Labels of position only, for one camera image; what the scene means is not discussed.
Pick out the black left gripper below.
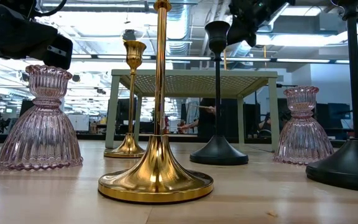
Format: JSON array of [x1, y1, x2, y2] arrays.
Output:
[[0, 0, 73, 71]]

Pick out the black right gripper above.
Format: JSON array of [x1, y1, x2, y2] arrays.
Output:
[[227, 0, 295, 47]]

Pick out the pink ribbed glass candle holder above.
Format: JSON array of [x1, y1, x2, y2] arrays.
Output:
[[0, 64, 84, 171], [273, 85, 335, 165]]

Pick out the gold metal candlestick holder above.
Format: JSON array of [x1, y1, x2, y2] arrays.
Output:
[[103, 40, 147, 159], [98, 0, 214, 205]]

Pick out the black metal candlestick holder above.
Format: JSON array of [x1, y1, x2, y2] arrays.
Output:
[[305, 0, 358, 194], [190, 21, 249, 166]]

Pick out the green perforated metal shelf riser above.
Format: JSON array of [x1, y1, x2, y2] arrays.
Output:
[[104, 68, 281, 152]]

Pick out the dark computer monitor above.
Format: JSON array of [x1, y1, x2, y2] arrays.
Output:
[[116, 98, 138, 125]]

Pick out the person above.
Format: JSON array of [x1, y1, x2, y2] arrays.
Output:
[[258, 111, 273, 138], [178, 98, 217, 138]]

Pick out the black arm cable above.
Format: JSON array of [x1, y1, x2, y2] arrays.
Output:
[[34, 0, 68, 18]]

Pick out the silver ventilation duct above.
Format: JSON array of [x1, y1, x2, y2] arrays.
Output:
[[165, 2, 192, 57]]

